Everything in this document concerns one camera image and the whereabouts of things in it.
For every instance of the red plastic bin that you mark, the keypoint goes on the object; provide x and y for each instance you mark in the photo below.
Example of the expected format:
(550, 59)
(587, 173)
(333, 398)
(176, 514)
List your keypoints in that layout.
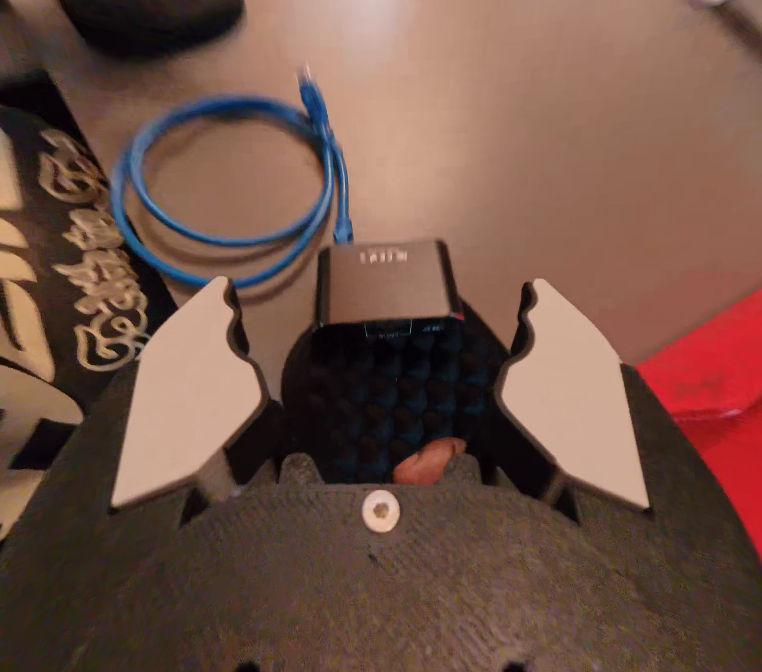
(708, 362)

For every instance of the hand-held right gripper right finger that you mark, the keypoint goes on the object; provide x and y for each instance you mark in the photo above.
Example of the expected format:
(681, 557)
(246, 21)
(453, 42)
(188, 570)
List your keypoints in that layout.
(571, 398)

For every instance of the person's right hand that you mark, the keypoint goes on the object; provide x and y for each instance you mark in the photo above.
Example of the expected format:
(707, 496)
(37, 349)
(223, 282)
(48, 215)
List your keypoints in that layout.
(425, 463)

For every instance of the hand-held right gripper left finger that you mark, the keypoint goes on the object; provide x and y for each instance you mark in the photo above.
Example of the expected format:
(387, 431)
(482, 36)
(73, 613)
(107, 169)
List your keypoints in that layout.
(190, 398)

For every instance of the black ethernet adapter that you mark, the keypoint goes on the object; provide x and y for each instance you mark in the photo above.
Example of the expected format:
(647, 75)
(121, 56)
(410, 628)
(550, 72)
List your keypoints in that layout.
(381, 285)

